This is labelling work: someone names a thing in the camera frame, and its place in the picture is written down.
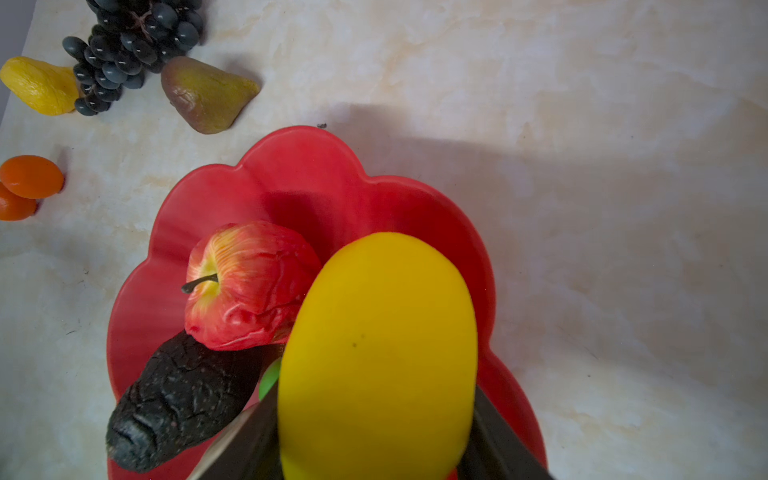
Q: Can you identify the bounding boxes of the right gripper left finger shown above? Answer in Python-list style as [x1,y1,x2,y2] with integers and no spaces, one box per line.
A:
[188,384,282,480]

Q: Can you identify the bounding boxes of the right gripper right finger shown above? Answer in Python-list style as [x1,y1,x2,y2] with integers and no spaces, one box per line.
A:
[456,386,554,480]

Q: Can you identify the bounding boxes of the dark mangosteen green leaves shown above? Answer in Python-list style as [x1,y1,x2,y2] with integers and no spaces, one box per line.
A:
[258,357,282,401]

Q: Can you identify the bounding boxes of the dark avocado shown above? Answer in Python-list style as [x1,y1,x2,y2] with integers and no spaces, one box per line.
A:
[106,332,268,473]

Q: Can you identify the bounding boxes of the yellow lemon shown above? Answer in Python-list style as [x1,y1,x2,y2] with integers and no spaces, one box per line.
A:
[278,232,478,479]

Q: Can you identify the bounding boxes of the red flower-shaped bowl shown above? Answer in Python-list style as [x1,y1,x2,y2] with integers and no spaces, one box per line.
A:
[106,126,547,462]

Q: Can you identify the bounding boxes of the small yellow fruit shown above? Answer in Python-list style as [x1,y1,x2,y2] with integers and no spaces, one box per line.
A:
[1,56,80,116]

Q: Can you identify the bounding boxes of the orange tangerine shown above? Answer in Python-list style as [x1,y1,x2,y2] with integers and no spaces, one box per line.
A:
[0,184,37,221]
[1,155,65,200]

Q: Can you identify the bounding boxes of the brown green fig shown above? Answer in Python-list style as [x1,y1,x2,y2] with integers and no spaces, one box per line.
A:
[161,56,261,135]

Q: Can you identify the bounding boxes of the dark grape bunch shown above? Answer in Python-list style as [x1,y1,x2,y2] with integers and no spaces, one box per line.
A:
[62,0,204,116]

